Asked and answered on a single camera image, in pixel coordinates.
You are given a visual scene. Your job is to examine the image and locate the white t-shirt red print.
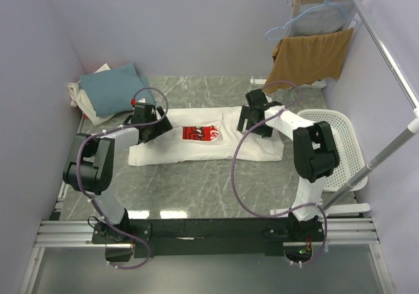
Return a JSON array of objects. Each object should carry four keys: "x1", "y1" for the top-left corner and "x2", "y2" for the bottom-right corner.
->
[{"x1": 128, "y1": 105, "x2": 284, "y2": 167}]

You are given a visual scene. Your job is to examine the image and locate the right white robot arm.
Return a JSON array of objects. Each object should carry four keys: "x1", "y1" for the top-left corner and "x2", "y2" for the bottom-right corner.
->
[{"x1": 233, "y1": 89, "x2": 340, "y2": 241}]

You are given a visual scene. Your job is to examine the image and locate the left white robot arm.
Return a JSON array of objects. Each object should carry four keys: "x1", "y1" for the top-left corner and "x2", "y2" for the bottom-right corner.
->
[{"x1": 63, "y1": 100, "x2": 173, "y2": 243}]

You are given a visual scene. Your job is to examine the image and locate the folded teal t-shirt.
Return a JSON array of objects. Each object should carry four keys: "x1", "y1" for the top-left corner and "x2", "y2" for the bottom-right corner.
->
[{"x1": 79, "y1": 64, "x2": 155, "y2": 117}]

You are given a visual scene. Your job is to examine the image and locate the folded cream t-shirt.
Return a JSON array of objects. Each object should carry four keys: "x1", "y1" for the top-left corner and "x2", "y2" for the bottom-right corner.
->
[{"x1": 67, "y1": 81, "x2": 115, "y2": 126}]

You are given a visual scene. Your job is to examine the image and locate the brown t-shirt on rack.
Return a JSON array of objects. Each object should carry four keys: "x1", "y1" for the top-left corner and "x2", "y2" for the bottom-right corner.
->
[{"x1": 264, "y1": 28, "x2": 354, "y2": 94}]

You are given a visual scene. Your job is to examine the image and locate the white perforated plastic basket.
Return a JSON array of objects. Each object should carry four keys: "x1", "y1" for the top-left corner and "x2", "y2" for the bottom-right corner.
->
[{"x1": 297, "y1": 109, "x2": 365, "y2": 192}]

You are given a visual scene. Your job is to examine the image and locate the grey garment on rack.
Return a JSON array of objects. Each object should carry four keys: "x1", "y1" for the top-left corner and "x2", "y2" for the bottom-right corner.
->
[{"x1": 287, "y1": 5, "x2": 348, "y2": 37}]

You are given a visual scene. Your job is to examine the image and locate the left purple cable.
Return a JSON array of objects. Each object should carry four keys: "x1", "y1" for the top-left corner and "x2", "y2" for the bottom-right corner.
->
[{"x1": 76, "y1": 87, "x2": 170, "y2": 270}]

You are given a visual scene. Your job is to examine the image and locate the light blue wire hanger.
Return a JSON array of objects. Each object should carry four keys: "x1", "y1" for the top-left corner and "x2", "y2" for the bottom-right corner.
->
[{"x1": 264, "y1": 0, "x2": 359, "y2": 41}]

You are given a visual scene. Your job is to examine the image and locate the silver clothes rail stand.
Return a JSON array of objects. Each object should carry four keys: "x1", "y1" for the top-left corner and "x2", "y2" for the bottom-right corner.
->
[{"x1": 325, "y1": 0, "x2": 418, "y2": 225}]

